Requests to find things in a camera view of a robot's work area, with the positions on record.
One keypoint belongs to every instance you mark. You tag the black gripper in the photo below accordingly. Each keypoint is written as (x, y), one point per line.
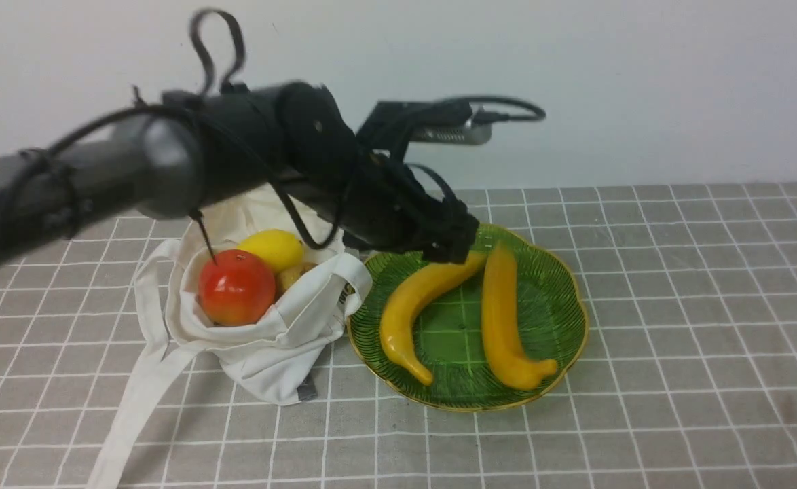
(392, 207)

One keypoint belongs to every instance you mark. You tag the yellow banana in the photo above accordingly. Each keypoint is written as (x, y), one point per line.
(502, 346)
(405, 304)

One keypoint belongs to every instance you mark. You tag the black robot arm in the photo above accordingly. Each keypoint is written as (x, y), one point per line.
(199, 153)

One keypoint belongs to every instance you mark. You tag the small yellow-brown fruit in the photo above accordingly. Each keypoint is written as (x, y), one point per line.
(287, 278)

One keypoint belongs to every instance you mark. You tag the white cloth tote bag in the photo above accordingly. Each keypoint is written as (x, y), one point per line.
(269, 359)

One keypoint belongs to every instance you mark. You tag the yellow lemon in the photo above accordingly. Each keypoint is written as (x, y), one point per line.
(279, 249)

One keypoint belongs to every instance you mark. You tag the red orange mango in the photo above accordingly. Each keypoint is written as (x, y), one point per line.
(236, 288)

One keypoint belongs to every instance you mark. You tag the green glass leaf plate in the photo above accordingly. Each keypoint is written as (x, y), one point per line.
(552, 322)

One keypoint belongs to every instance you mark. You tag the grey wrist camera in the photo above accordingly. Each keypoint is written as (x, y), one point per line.
(393, 125)

